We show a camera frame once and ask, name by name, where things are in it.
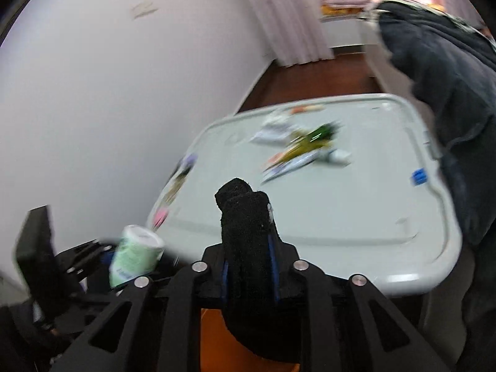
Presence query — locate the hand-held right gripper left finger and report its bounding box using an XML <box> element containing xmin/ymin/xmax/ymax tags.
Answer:
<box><xmin>50</xmin><ymin>242</ymin><xmax>229</xmax><ymax>372</ymax></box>

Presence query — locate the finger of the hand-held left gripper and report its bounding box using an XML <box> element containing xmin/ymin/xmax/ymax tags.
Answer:
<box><xmin>57</xmin><ymin>239</ymin><xmax>116</xmax><ymax>284</ymax></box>

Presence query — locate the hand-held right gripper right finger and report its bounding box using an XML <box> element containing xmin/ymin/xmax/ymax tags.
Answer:
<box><xmin>267</xmin><ymin>217</ymin><xmax>452</xmax><ymax>372</ymax></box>

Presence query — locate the black sock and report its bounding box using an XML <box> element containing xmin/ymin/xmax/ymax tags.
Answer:
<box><xmin>214</xmin><ymin>177</ymin><xmax>301</xmax><ymax>365</ymax></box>

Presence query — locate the green jar white label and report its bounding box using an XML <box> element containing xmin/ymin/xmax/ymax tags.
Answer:
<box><xmin>108</xmin><ymin>225</ymin><xmax>165</xmax><ymax>290</ymax></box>

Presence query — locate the orange plastic basin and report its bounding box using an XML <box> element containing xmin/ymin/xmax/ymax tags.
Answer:
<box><xmin>199</xmin><ymin>308</ymin><xmax>301</xmax><ymax>372</ymax></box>

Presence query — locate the pink nail clipper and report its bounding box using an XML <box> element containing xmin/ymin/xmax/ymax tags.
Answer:
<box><xmin>152</xmin><ymin>206</ymin><xmax>171</xmax><ymax>228</ymax></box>

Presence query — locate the person's black clothing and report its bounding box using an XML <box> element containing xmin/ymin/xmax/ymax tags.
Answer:
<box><xmin>0</xmin><ymin>302</ymin><xmax>82</xmax><ymax>372</ymax></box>

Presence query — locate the white squeeze tube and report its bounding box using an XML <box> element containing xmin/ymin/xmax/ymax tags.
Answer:
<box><xmin>260</xmin><ymin>148</ymin><xmax>352</xmax><ymax>184</ymax></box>

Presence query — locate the green glass bottle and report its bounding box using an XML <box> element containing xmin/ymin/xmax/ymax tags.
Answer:
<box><xmin>289</xmin><ymin>122</ymin><xmax>342</xmax><ymax>152</ymax></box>

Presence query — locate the clear plastic wrapper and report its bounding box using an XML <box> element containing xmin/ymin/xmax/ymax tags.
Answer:
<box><xmin>250</xmin><ymin>109</ymin><xmax>301</xmax><ymax>145</ymax></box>

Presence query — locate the dark grey blanket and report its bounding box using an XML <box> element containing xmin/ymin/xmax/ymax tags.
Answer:
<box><xmin>375</xmin><ymin>0</ymin><xmax>496</xmax><ymax>246</ymax></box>

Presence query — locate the white window seat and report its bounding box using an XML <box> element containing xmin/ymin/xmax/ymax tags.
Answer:
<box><xmin>321</xmin><ymin>15</ymin><xmax>368</xmax><ymax>48</ymax></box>

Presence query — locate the pink striped curtain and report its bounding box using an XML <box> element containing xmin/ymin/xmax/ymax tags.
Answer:
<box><xmin>232</xmin><ymin>0</ymin><xmax>334</xmax><ymax>67</ymax></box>

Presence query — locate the beige hair tie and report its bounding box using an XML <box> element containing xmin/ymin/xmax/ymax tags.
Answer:
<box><xmin>163</xmin><ymin>172</ymin><xmax>192</xmax><ymax>206</ymax></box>

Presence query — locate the white bed frame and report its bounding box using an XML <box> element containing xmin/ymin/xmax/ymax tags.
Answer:
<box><xmin>360</xmin><ymin>11</ymin><xmax>413</xmax><ymax>94</ymax></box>

